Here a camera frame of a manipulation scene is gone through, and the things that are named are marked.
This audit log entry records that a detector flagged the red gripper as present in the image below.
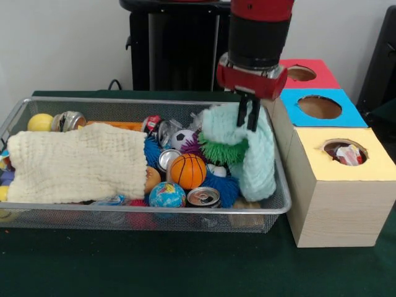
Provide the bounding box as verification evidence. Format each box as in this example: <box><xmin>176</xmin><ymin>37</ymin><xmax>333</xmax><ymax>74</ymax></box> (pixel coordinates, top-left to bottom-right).
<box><xmin>216</xmin><ymin>53</ymin><xmax>288</xmax><ymax>132</ymax></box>

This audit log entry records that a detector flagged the green spiky ball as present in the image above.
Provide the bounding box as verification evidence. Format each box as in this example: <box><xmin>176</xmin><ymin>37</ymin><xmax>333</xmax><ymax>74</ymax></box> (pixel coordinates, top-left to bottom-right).
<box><xmin>198</xmin><ymin>133</ymin><xmax>249</xmax><ymax>166</ymax></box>

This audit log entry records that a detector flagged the mint waffle cloth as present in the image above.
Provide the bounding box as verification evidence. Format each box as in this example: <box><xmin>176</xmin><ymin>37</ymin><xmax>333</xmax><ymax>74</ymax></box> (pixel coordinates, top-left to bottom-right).
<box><xmin>201</xmin><ymin>102</ymin><xmax>277</xmax><ymax>202</ymax></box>

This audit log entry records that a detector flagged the multicoloured patterned cloth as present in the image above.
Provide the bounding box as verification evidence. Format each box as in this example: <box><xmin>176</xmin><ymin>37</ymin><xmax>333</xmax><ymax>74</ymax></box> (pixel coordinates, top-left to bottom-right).
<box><xmin>336</xmin><ymin>144</ymin><xmax>366</xmax><ymax>166</ymax></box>

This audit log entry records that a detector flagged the cream waffle cloth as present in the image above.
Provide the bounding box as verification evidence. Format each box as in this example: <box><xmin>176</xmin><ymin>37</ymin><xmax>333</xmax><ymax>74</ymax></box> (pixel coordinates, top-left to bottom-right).
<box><xmin>6</xmin><ymin>122</ymin><xmax>149</xmax><ymax>205</ymax></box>

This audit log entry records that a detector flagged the wooden box with three holes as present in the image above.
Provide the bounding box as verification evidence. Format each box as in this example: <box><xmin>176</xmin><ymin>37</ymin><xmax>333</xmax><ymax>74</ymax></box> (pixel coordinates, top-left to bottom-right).
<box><xmin>258</xmin><ymin>59</ymin><xmax>396</xmax><ymax>248</ymax></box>

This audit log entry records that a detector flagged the shallow clear mesh bin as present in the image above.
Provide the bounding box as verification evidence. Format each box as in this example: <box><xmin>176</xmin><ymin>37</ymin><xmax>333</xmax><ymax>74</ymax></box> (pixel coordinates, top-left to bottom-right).
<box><xmin>0</xmin><ymin>96</ymin><xmax>291</xmax><ymax>234</ymax></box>

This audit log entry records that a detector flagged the purple spiky ball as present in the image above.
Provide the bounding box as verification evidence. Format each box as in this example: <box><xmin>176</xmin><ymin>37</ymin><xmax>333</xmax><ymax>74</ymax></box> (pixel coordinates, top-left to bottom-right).
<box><xmin>181</xmin><ymin>133</ymin><xmax>208</xmax><ymax>160</ymax></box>

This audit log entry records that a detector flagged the small soccer ball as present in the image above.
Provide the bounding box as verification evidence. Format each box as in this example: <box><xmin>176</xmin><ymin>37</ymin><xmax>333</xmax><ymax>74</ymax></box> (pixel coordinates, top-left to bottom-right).
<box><xmin>170</xmin><ymin>129</ymin><xmax>196</xmax><ymax>151</ymax></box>

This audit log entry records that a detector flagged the blue spiky ball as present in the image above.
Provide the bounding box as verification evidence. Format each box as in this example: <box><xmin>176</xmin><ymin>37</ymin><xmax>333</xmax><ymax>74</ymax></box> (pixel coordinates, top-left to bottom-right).
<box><xmin>203</xmin><ymin>170</ymin><xmax>240</xmax><ymax>208</ymax></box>

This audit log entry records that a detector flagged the orange toy basketball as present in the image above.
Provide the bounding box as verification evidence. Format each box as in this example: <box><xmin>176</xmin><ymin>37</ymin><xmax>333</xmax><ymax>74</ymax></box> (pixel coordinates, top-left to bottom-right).
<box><xmin>170</xmin><ymin>153</ymin><xmax>207</xmax><ymax>190</ymax></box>

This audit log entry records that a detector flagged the flattened silver can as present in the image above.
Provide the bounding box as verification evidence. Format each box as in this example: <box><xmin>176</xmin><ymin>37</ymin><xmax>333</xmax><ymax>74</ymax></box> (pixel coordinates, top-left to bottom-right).
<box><xmin>187</xmin><ymin>187</ymin><xmax>222</xmax><ymax>209</ymax></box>

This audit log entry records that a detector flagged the blue globe ball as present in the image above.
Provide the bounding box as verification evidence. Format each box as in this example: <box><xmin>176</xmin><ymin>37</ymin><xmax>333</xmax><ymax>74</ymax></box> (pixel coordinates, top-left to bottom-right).
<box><xmin>148</xmin><ymin>182</ymin><xmax>186</xmax><ymax>209</ymax></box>

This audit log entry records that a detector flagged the crushed silver drink can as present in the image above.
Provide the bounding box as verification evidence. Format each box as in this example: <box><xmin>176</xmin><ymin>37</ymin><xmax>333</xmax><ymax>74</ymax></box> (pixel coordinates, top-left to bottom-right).
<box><xmin>51</xmin><ymin>111</ymin><xmax>87</xmax><ymax>133</ymax></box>

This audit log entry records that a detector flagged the yellow ball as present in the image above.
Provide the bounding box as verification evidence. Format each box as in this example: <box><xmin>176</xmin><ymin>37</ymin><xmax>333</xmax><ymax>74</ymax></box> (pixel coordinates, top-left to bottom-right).
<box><xmin>27</xmin><ymin>113</ymin><xmax>55</xmax><ymax>132</ymax></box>

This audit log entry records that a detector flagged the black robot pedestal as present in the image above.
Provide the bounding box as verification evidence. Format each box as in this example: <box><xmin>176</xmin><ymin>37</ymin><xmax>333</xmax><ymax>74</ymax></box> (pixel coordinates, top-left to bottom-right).
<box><xmin>119</xmin><ymin>0</ymin><xmax>248</xmax><ymax>92</ymax></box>

